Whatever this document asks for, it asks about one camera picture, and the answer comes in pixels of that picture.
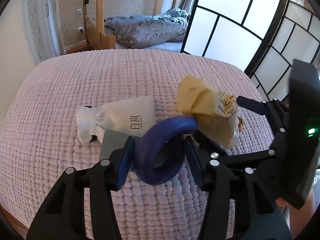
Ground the pink quilted blanket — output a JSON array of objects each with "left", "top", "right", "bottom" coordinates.
[{"left": 0, "top": 48, "right": 278, "bottom": 240}]

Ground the person left hand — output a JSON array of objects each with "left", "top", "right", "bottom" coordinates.
[{"left": 276, "top": 188, "right": 315, "bottom": 239}]

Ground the black framed shoji screen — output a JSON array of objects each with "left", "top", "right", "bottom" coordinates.
[{"left": 181, "top": 0, "right": 319, "bottom": 101}]

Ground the wooden bunk bed frame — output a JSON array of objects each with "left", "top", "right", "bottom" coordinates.
[{"left": 82, "top": 0, "right": 201, "bottom": 51}]

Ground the purple foam tube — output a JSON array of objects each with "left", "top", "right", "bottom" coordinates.
[{"left": 133, "top": 116, "right": 199, "bottom": 186}]

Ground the white drawstring pouch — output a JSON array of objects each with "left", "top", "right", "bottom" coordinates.
[{"left": 76, "top": 96, "right": 156, "bottom": 144}]

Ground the grey crumpled duvet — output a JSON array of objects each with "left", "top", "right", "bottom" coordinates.
[{"left": 104, "top": 8, "right": 190, "bottom": 49}]

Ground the white door frame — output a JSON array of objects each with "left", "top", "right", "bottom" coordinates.
[{"left": 22, "top": 0, "right": 65, "bottom": 64}]

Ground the teal rectangular sponge block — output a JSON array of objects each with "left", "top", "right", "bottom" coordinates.
[{"left": 99, "top": 129, "right": 130, "bottom": 161}]

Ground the yellow paper bag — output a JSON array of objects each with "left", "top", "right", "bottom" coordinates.
[{"left": 177, "top": 76, "right": 243, "bottom": 150}]

